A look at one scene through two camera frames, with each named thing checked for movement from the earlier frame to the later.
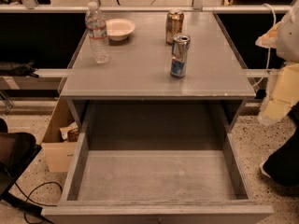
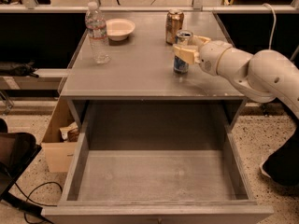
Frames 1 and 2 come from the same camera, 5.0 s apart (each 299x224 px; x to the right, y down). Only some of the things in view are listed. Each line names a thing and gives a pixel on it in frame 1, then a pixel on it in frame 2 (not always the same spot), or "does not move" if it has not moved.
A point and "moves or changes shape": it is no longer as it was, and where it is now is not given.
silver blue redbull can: x=178 y=55 moves or changes shape
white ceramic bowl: x=119 y=29 does not move
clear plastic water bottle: x=96 y=27 does not move
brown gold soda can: x=174 y=24 does not move
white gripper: x=289 y=37 -> x=211 y=57
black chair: x=17 y=151 does not move
